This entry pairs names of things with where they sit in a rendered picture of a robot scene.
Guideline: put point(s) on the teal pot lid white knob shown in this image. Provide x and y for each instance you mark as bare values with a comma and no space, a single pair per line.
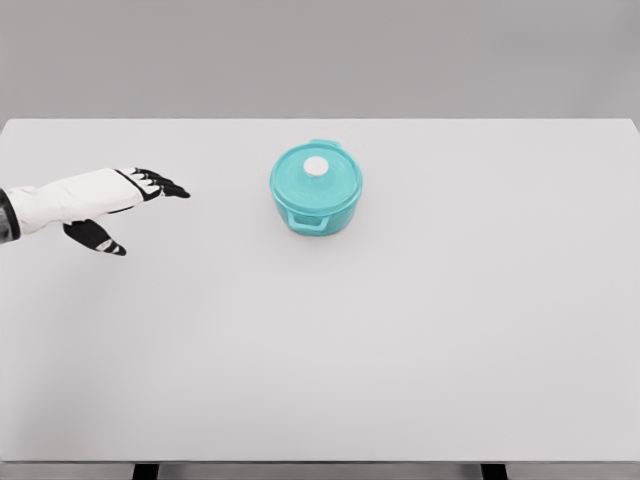
312,187

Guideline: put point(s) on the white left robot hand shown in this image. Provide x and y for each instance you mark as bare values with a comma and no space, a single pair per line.
100,192

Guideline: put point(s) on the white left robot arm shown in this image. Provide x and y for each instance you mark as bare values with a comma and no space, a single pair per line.
25,210

